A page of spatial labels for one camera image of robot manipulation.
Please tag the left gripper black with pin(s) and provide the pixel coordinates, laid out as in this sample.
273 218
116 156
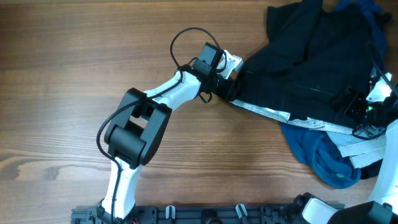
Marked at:
229 89

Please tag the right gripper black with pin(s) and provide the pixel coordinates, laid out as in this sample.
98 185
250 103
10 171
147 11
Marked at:
351 109

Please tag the black shorts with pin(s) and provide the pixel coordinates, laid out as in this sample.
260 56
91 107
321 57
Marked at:
311 58

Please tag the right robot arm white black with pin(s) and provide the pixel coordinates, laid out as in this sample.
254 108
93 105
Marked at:
385 170

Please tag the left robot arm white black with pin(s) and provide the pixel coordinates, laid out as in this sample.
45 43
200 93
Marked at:
134 131

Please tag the light denim shorts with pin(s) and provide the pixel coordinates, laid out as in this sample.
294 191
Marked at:
360 152

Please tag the blue garment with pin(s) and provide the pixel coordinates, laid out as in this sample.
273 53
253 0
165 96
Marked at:
316 150

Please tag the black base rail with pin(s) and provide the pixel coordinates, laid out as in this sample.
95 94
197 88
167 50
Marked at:
264 214

